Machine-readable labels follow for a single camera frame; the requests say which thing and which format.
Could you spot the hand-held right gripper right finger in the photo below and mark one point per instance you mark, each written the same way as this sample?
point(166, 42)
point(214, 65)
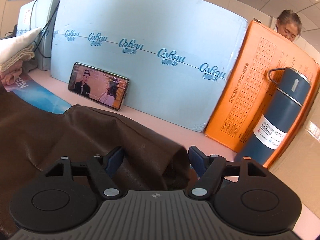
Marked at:
point(197, 160)

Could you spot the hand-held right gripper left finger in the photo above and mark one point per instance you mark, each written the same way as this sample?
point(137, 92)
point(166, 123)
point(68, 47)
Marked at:
point(113, 160)

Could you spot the brown leather garment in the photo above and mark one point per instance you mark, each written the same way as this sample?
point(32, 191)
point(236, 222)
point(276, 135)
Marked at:
point(75, 135)

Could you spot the smartphone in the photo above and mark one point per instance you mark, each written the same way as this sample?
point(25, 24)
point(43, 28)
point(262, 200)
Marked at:
point(97, 86)

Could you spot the orange carton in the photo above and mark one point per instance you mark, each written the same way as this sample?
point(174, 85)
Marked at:
point(250, 92)

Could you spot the printed desk mat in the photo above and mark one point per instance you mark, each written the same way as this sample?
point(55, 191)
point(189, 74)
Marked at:
point(42, 95)

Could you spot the blue vacuum flask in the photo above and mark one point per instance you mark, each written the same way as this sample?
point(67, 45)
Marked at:
point(280, 110)

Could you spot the brown cardboard box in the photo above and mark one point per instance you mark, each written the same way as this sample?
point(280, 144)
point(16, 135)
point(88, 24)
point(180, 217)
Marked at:
point(300, 155)

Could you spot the dark grey cloth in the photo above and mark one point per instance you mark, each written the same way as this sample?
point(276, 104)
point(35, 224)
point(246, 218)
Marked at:
point(30, 66)

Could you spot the pink knit cloth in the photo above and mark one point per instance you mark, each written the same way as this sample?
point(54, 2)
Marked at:
point(10, 76)

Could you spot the cream knit cloth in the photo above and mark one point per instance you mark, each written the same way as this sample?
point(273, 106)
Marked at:
point(17, 58)

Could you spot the large light blue carton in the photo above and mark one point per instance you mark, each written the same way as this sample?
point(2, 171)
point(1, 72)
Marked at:
point(150, 17)

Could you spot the white folded cloth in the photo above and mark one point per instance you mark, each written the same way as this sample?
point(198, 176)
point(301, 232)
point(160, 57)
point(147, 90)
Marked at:
point(17, 42)

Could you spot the small light blue carton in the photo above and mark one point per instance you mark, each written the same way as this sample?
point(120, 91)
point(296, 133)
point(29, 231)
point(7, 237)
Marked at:
point(46, 10)

